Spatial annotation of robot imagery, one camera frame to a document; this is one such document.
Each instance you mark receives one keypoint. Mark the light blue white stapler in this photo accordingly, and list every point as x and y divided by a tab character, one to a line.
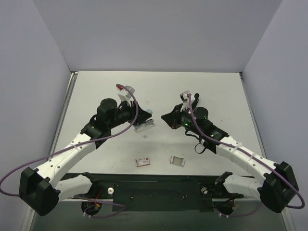
143	121

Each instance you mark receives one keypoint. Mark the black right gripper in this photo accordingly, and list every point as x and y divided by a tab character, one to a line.
175	117

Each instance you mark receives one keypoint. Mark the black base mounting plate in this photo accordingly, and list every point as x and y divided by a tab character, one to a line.
160	192

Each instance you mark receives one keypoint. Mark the open staple box tray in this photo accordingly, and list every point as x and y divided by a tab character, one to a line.
178	161

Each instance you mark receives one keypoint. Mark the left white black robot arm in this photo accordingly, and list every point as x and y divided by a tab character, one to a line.
43	188

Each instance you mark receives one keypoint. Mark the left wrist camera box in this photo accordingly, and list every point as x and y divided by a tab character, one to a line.
125	89

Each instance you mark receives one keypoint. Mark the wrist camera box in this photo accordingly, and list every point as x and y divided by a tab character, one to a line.
125	89
184	96

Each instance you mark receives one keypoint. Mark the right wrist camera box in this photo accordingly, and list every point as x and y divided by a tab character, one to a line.
184	96

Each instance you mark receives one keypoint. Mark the red white staple box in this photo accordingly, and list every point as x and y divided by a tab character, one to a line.
142	162

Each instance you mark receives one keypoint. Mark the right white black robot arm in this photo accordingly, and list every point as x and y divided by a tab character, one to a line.
274	184

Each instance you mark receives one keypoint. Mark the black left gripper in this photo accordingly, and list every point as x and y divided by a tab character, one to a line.
140	115

